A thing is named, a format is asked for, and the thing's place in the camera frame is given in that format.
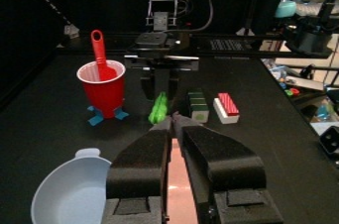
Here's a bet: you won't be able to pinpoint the teal container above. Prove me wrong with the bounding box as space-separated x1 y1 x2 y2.
274 0 298 19

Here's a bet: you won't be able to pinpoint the black equipment stand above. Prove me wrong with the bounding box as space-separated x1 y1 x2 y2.
282 16 335 59

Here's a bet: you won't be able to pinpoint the green and white toy block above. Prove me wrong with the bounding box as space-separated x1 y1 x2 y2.
187 88 211 124

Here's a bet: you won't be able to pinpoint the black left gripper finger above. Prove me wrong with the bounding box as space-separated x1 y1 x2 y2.
173 112 285 224
100 116 174 224

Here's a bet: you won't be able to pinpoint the red plastic cup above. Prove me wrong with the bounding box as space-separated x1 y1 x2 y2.
76 59 127 120

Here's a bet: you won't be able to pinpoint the grey cable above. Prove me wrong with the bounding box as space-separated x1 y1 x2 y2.
170 0 215 34

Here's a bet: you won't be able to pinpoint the red and green small toys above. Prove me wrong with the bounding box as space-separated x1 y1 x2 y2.
283 87 302 98

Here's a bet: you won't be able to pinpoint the pink plate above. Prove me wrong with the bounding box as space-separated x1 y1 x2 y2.
166 138 201 224

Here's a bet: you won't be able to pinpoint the green toy pea pod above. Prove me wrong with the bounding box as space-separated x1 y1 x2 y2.
147 91 170 126

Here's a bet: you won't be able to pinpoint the red toy spatula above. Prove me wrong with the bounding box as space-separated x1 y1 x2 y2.
90 29 119 82

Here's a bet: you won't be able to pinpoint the red and white toy block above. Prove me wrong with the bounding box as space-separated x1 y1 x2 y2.
213 92 242 125

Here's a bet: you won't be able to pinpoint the light blue plastic bowl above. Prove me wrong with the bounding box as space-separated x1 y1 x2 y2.
30 148 114 224

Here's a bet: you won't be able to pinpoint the blue plastic cup stand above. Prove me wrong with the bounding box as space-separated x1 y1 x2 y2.
86 105 131 127

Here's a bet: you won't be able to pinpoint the small white bracket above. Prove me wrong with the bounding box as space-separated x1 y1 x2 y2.
64 24 82 40

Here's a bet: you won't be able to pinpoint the black box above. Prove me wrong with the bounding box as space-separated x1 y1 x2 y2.
318 125 339 162

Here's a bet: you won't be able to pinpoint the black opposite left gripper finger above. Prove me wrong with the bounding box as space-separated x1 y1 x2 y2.
139 76 158 102
167 76 183 103

